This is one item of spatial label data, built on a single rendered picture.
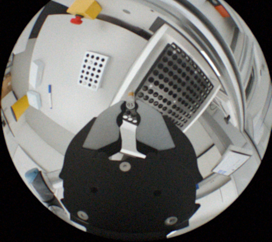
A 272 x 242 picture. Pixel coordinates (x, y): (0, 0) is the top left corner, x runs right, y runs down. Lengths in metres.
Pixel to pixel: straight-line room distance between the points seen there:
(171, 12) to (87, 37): 0.30
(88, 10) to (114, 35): 0.16
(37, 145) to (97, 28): 3.43
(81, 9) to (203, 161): 3.32
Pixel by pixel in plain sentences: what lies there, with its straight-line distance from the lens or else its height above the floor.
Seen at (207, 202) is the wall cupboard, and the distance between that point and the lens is 3.57.
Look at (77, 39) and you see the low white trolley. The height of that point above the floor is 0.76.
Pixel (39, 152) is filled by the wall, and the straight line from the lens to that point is 3.45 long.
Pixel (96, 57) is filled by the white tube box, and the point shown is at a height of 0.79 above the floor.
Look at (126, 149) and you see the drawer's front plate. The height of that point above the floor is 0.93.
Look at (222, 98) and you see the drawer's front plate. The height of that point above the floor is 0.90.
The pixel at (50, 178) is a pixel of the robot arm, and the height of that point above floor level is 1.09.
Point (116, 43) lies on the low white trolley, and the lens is 0.35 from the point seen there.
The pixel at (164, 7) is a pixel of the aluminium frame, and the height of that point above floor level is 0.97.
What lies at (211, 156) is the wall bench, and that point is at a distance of 3.15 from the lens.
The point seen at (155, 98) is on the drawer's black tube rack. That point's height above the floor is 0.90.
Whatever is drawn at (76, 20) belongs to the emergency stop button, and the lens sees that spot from 0.27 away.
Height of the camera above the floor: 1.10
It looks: 60 degrees down
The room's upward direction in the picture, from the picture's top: 175 degrees clockwise
